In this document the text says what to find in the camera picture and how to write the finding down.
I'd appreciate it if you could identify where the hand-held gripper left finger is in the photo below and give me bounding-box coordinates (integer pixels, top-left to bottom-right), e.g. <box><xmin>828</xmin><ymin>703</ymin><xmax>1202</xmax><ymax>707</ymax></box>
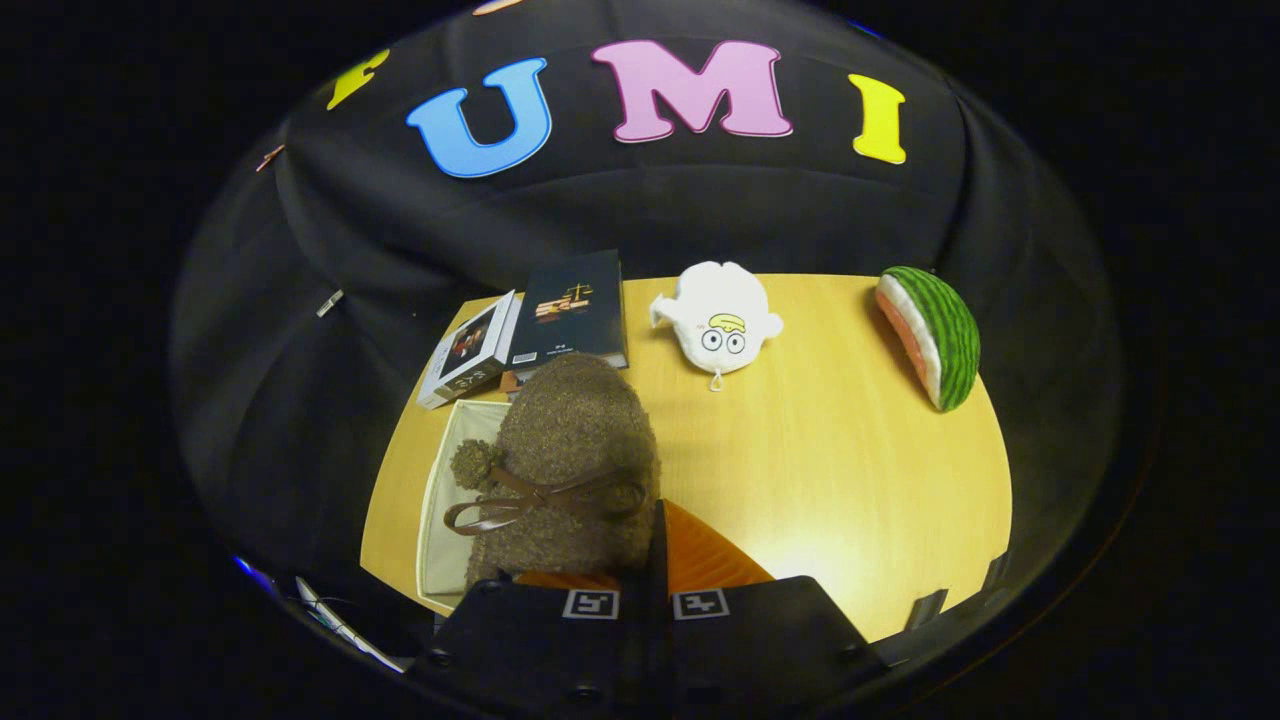
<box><xmin>405</xmin><ymin>568</ymin><xmax>651</xmax><ymax>720</ymax></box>

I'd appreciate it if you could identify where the white plush toy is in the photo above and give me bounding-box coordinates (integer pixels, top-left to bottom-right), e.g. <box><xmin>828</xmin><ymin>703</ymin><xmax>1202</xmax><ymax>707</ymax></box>
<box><xmin>650</xmin><ymin>261</ymin><xmax>784</xmax><ymax>393</ymax></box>

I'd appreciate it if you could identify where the watermelon slice plush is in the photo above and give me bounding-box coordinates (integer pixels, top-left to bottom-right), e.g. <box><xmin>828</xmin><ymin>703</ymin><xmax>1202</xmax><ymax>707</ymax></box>
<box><xmin>875</xmin><ymin>266</ymin><xmax>981</xmax><ymax>413</ymax></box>

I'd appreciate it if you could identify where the grey fabric storage box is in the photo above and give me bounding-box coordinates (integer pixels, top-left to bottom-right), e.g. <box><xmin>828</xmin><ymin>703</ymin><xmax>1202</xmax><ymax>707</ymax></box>
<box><xmin>415</xmin><ymin>400</ymin><xmax>516</xmax><ymax>613</ymax></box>

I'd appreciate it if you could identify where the dark navy book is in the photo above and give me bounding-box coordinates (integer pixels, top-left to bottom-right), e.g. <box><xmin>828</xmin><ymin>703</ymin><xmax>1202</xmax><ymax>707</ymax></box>
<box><xmin>508</xmin><ymin>250</ymin><xmax>629</xmax><ymax>371</ymax></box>

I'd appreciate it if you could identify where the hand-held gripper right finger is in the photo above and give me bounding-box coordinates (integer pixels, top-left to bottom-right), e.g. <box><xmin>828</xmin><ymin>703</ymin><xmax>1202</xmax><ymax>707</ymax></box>
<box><xmin>645</xmin><ymin>498</ymin><xmax>889</xmax><ymax>716</ymax></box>

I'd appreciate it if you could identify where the brown fuzzy shoe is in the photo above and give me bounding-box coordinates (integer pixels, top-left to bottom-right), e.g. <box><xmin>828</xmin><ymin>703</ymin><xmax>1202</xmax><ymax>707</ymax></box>
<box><xmin>443</xmin><ymin>352</ymin><xmax>663</xmax><ymax>591</ymax></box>

